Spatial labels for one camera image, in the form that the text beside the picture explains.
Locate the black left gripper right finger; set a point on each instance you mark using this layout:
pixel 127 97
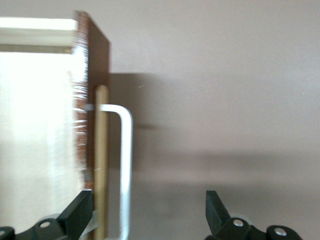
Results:
pixel 217 212

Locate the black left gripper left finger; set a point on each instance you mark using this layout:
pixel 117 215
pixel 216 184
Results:
pixel 77 212

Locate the wooden drawer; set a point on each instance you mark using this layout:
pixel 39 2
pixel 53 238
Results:
pixel 37 125

